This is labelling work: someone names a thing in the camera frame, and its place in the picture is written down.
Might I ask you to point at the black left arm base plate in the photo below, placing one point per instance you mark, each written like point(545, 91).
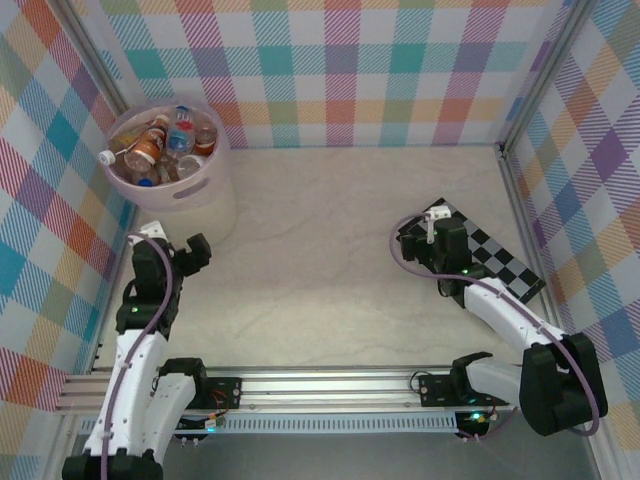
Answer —
point(225, 392)

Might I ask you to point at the tall brown tea bottle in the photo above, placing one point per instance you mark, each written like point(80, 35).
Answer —
point(150, 144)

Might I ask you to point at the aluminium side rail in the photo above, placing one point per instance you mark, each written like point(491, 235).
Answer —
point(519, 200)
point(111, 300)

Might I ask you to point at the black connector board green light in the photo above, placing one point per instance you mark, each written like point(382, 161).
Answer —
point(200, 427)
point(475, 422)

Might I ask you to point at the pale pink plastic bin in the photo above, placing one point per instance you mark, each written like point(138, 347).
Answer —
point(210, 210)

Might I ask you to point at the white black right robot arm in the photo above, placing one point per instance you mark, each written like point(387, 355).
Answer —
point(505, 312)

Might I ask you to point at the clear bottle blue label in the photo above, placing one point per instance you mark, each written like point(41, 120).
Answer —
point(146, 182)

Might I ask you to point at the clear water bottle blue cap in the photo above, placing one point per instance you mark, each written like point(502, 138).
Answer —
point(181, 132)

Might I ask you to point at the aluminium frame post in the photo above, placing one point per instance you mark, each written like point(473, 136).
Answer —
point(102, 70)
point(543, 75)

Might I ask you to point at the shiny copper plastic bottle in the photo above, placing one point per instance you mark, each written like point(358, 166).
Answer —
point(134, 161)

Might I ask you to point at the brown coffee bottle white swirl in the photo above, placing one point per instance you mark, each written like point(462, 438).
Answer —
point(206, 139)

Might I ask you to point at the black grey checkerboard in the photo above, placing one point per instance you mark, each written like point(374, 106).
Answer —
point(500, 260)

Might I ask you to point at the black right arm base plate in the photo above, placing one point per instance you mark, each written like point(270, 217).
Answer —
point(435, 390)

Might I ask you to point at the aluminium mounting rail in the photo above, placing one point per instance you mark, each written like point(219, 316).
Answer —
point(325, 390)

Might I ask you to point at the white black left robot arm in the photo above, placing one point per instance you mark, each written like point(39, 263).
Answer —
point(130, 380)

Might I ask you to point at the white opaque plastic bottle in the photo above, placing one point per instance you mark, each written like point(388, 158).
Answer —
point(190, 163)

